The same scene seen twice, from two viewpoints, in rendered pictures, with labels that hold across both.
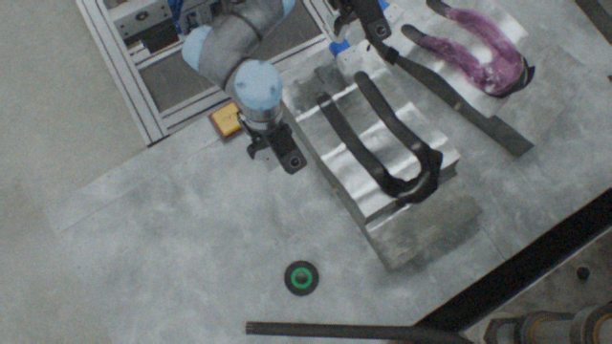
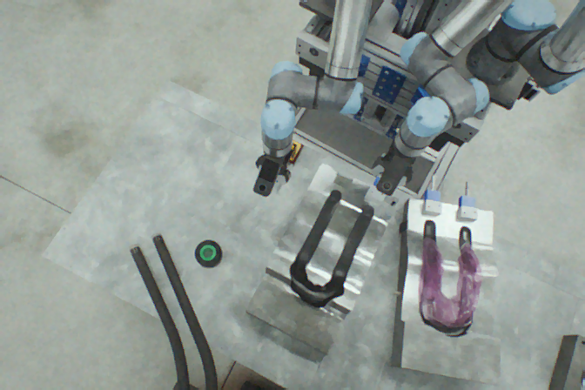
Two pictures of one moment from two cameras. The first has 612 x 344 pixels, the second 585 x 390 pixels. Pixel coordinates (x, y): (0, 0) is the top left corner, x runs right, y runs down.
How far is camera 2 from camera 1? 0.39 m
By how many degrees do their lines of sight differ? 17
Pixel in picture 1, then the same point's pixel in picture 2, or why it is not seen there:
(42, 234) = not seen: hidden behind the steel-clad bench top
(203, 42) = (285, 70)
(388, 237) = (266, 294)
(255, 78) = (277, 111)
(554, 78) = (468, 355)
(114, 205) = (192, 117)
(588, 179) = not seen: outside the picture
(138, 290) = (147, 160)
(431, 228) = (291, 322)
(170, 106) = (303, 131)
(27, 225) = not seen: hidden behind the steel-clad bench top
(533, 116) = (424, 353)
